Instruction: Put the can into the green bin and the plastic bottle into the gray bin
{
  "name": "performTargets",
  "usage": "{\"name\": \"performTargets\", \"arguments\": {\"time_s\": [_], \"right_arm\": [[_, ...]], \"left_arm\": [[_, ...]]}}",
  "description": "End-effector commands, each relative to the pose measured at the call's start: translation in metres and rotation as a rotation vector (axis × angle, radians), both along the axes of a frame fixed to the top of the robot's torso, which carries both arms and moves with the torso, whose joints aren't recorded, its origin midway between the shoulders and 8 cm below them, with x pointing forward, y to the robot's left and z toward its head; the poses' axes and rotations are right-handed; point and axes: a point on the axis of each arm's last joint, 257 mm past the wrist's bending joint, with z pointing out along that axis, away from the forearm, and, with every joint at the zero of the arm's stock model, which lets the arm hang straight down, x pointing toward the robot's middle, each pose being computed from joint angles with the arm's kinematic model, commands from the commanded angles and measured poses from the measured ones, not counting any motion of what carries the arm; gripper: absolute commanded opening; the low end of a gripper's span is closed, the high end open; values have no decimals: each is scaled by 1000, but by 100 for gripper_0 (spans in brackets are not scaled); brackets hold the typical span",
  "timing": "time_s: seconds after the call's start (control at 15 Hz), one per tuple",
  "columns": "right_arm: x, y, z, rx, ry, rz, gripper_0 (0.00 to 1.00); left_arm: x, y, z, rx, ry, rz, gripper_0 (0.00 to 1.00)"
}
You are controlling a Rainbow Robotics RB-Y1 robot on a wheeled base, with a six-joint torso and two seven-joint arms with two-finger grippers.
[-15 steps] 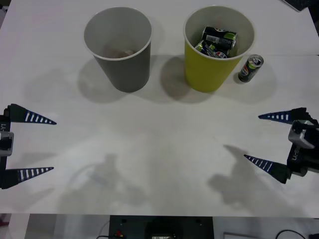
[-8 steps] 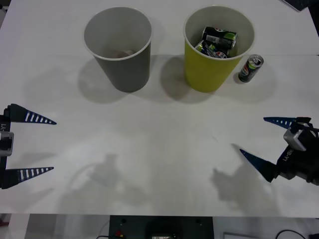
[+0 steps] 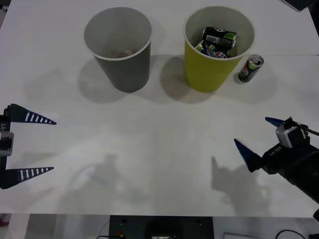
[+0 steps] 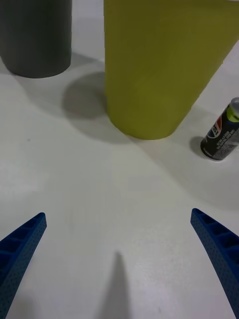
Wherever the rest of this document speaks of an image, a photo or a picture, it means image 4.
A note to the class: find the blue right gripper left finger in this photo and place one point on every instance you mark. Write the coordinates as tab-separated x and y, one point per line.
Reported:
18	251

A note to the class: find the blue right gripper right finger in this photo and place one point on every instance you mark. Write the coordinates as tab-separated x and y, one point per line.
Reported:
221	249

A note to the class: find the black drink can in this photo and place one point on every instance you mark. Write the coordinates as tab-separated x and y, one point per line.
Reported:
220	139

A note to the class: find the yellow-green plastic bin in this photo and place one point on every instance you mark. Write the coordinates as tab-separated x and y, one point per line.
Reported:
154	69

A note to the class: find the grey plastic bin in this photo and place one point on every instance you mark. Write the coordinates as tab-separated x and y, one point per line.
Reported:
35	37

